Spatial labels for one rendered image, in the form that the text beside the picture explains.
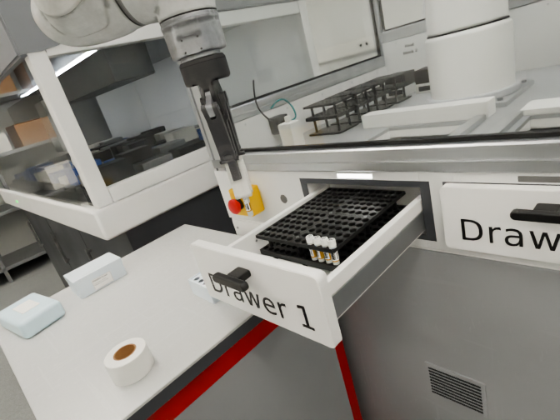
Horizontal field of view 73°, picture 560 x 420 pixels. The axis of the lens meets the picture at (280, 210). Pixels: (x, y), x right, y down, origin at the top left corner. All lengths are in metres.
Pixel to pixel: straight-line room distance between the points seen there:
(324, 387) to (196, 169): 0.86
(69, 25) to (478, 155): 0.63
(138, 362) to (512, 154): 0.64
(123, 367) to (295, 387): 0.38
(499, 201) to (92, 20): 0.65
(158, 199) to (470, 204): 1.02
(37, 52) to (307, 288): 1.03
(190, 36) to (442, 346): 0.72
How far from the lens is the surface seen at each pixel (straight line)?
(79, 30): 0.70
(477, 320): 0.79
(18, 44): 1.29
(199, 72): 0.62
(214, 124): 0.61
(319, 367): 0.96
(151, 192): 1.36
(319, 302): 0.48
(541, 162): 0.61
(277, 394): 0.88
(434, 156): 0.65
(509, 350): 0.81
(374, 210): 0.67
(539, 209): 0.59
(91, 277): 1.09
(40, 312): 1.04
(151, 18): 0.67
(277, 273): 0.51
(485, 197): 0.63
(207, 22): 0.63
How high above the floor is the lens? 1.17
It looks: 20 degrees down
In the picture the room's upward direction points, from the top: 16 degrees counter-clockwise
